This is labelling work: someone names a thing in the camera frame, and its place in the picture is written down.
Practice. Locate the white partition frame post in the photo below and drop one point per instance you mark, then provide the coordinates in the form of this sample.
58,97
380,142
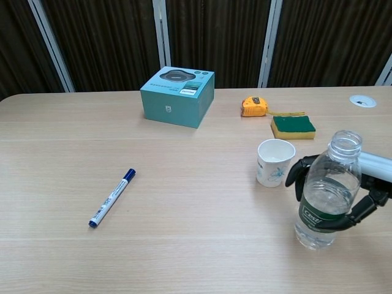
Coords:
52,46
269,43
161,33
386,70

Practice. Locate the white paper cup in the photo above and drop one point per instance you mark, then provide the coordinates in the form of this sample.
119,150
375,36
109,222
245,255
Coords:
274,165

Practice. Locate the blue white marker pen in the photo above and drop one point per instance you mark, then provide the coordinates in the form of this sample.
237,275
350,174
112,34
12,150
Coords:
111,197

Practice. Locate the black pleated curtain panel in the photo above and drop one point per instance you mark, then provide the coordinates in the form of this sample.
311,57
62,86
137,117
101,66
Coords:
217,36
21,49
330,43
107,46

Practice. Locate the yellow tape measure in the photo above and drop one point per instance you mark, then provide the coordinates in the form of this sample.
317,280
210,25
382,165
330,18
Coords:
252,106

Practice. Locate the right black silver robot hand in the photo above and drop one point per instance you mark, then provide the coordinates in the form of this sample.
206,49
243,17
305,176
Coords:
376,168

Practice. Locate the transparent plastic bottle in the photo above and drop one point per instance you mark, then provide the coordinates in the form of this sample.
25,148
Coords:
327,196

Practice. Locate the green yellow sponge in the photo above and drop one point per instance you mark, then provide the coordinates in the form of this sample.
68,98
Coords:
292,127

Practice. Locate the teal speaker box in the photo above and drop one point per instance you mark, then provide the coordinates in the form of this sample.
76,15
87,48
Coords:
176,104

